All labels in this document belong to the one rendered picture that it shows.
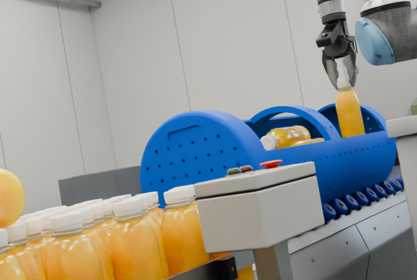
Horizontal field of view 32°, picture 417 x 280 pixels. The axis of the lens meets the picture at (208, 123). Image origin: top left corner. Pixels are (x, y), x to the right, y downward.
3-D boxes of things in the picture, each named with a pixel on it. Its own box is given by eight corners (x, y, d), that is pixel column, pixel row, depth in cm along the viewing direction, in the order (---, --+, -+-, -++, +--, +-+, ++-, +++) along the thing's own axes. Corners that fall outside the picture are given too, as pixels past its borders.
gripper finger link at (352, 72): (367, 82, 209) (356, 53, 210) (360, 82, 204) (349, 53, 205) (358, 87, 211) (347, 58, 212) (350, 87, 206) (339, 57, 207)
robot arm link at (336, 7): (337, -2, 205) (312, 5, 210) (340, 13, 205) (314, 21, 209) (347, 0, 212) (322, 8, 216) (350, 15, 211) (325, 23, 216)
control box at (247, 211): (326, 224, 112) (314, 159, 113) (267, 249, 95) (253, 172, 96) (269, 230, 117) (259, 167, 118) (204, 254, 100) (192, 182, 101)
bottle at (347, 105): (370, 145, 208) (358, 82, 209) (365, 147, 202) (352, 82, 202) (347, 149, 211) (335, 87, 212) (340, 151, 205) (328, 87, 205)
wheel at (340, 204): (338, 195, 180) (333, 201, 181) (331, 198, 176) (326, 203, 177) (351, 208, 178) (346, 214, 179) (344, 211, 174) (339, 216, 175)
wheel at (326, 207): (327, 200, 174) (321, 205, 174) (319, 202, 170) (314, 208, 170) (340, 213, 172) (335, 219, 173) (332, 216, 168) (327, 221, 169)
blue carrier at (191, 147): (406, 186, 210) (385, 92, 212) (270, 243, 136) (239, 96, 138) (318, 202, 225) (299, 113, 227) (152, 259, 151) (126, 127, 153)
